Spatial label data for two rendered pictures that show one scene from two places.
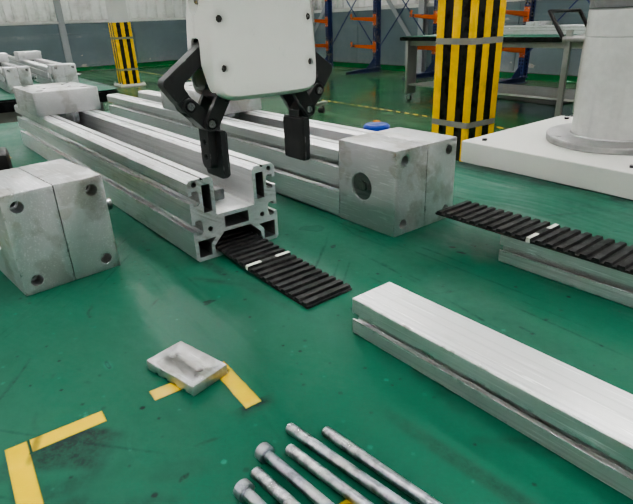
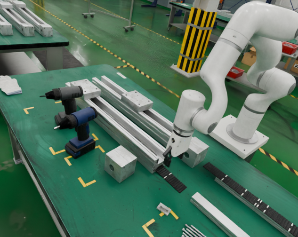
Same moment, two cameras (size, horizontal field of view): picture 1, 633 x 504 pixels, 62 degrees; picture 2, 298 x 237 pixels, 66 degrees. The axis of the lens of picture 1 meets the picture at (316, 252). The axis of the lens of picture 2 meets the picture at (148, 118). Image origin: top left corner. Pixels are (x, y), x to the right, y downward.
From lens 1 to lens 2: 0.69 m
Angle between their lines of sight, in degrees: 14
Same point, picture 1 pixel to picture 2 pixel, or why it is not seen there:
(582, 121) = (235, 130)
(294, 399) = (183, 217)
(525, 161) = (220, 139)
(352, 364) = (191, 209)
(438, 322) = (207, 205)
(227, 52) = (177, 150)
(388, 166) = (195, 155)
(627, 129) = (245, 136)
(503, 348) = (217, 212)
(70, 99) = (93, 94)
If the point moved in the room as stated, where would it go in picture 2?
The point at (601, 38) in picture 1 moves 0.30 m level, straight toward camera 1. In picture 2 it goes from (244, 114) to (242, 145)
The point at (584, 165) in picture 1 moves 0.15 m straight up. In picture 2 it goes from (234, 146) to (245, 124)
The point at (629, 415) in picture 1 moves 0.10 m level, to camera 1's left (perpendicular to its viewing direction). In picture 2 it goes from (234, 228) to (209, 228)
